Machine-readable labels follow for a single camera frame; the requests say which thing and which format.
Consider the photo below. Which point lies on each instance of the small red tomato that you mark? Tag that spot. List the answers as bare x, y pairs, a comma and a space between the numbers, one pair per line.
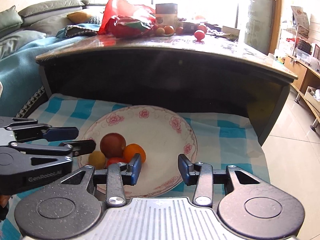
115, 160

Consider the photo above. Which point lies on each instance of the blue checkered cloth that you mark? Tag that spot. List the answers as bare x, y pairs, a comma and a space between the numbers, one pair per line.
222, 139

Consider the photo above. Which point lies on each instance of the grey green sofa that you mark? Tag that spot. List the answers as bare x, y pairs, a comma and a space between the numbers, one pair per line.
41, 20

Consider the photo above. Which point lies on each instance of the red plastic bag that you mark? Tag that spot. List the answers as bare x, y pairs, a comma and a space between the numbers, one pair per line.
124, 8

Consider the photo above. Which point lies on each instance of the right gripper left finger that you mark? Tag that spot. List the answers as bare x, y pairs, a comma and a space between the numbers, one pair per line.
118, 175

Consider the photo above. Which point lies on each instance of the grey box on table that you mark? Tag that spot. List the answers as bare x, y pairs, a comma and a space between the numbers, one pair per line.
166, 14

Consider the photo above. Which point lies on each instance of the dark coffee table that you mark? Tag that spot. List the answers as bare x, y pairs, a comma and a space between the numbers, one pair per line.
177, 73

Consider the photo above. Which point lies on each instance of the dark red plum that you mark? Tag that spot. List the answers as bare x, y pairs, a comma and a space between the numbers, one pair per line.
112, 145

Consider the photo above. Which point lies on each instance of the orange mandarin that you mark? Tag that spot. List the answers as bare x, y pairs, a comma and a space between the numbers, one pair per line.
130, 151

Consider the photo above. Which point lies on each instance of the yellow cushion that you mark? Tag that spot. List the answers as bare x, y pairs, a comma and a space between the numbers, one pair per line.
80, 17

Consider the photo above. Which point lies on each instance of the red snack package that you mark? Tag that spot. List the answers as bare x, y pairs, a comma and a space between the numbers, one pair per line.
128, 27

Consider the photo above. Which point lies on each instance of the small yellow fruit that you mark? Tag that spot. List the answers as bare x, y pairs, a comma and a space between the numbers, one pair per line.
97, 159

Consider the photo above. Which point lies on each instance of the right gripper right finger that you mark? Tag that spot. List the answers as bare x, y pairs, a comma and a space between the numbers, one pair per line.
199, 174

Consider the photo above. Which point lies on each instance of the orange fruit on table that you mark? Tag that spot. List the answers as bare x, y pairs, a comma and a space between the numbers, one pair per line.
168, 30

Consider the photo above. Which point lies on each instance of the red tomato on table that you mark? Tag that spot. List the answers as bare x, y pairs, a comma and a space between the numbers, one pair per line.
199, 35

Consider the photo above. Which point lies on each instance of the red fruit behind tomato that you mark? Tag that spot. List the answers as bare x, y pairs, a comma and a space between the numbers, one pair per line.
202, 27

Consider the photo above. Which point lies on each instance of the wooden tv cabinet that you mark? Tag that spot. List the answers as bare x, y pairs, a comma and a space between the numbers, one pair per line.
307, 78

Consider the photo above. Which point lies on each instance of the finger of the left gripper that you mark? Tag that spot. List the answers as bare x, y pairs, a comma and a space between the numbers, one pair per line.
71, 148
25, 130

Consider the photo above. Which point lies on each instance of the teal blanket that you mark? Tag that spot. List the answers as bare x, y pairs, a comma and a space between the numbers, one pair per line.
21, 84

